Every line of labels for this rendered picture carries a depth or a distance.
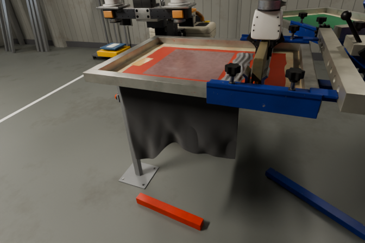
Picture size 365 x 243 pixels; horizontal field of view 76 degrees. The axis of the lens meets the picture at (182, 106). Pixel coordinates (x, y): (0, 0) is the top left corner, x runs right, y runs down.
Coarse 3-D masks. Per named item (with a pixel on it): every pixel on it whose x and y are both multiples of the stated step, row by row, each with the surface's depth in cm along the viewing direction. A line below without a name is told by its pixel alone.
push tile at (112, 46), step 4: (108, 44) 129; (112, 44) 128; (116, 44) 128; (120, 44) 127; (124, 44) 128; (100, 48) 125; (104, 48) 124; (108, 48) 123; (112, 48) 122; (116, 48) 122
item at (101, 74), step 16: (144, 48) 118; (288, 48) 107; (304, 48) 97; (112, 64) 97; (304, 64) 82; (96, 80) 86; (112, 80) 83; (128, 80) 81; (144, 80) 78; (160, 80) 76; (176, 80) 76; (192, 80) 75; (304, 80) 71
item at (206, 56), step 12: (168, 48) 121; (180, 48) 120; (192, 48) 119; (180, 60) 103; (192, 60) 103; (204, 60) 102; (216, 60) 101; (228, 60) 100; (252, 60) 98; (276, 60) 97
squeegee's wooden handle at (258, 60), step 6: (264, 42) 83; (258, 48) 78; (264, 48) 77; (258, 54) 72; (264, 54) 72; (258, 60) 70; (264, 60) 71; (258, 66) 70; (264, 66) 77; (252, 72) 72; (258, 72) 71; (252, 78) 73; (258, 78) 72
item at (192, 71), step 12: (156, 60) 105; (168, 60) 104; (132, 72) 94; (144, 72) 93; (156, 72) 93; (168, 72) 92; (180, 72) 91; (192, 72) 90; (204, 72) 90; (216, 72) 89; (276, 72) 86; (276, 84) 77
